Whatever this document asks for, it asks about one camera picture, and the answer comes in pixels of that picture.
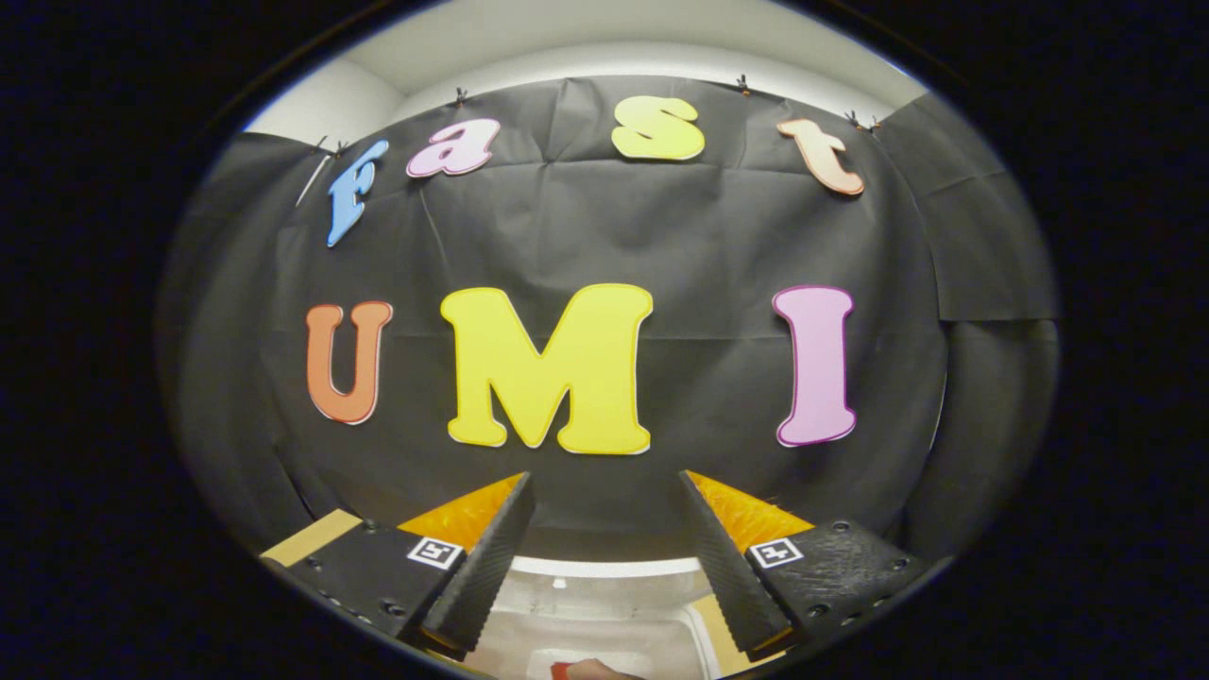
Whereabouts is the wooden desktop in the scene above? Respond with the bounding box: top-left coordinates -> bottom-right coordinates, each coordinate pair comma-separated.
260,508 -> 785,680

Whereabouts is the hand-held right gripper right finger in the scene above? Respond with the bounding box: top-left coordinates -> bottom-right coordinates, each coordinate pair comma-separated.
678,469 -> 950,662

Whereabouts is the white desktop garbage bin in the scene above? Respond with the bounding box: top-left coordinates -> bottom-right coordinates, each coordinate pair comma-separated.
468,555 -> 724,680

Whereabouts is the black backdrop cloth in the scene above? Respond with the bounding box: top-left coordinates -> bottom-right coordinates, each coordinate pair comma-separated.
156,76 -> 1059,568

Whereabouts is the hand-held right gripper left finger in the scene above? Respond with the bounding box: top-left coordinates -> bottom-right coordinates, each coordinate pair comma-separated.
283,472 -> 536,660

